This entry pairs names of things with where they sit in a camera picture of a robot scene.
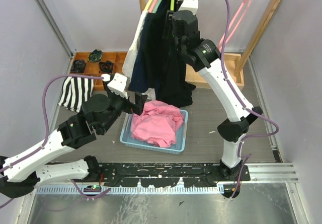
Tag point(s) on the brown wooden compartment tray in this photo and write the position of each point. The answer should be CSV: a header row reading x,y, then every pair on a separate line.
x,y
93,69

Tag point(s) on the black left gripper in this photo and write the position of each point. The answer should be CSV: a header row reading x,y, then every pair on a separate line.
x,y
137,108

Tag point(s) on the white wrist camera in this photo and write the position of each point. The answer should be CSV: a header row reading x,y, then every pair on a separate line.
x,y
189,5
115,83

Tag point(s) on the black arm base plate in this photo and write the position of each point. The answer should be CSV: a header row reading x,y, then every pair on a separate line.
x,y
161,174

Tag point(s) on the black printed t shirt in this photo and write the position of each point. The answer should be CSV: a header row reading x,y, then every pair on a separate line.
x,y
170,73

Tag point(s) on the navy blue t shirt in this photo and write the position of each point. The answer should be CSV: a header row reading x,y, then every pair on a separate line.
x,y
149,65

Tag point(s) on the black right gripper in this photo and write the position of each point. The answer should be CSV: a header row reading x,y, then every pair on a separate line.
x,y
167,34

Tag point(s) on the black white striped cloth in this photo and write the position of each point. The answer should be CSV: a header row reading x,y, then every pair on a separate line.
x,y
75,91

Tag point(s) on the pink t shirt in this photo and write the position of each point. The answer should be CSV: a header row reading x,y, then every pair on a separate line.
x,y
158,124

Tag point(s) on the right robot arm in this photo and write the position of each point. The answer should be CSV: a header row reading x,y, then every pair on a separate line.
x,y
205,59

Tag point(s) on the light blue plastic basket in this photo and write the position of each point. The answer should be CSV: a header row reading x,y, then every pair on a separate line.
x,y
125,137

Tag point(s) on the white t shirt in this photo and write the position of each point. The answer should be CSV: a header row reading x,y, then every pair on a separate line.
x,y
132,53

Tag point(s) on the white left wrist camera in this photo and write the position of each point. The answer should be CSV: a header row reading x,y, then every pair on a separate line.
x,y
115,83

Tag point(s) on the wooden clothes rack frame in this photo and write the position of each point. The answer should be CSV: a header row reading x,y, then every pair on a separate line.
x,y
235,62

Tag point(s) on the white slotted cable duct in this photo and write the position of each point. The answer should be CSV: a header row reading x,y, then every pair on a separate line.
x,y
179,189

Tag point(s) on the pink plastic hanger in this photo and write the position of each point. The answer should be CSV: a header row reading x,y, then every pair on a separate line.
x,y
237,18

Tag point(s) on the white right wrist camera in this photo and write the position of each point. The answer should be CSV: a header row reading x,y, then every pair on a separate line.
x,y
189,5

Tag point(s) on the dark rolled item in tray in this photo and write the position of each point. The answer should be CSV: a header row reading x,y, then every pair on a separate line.
x,y
95,56
78,66
106,66

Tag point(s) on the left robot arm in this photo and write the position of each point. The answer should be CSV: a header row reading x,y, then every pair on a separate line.
x,y
33,168

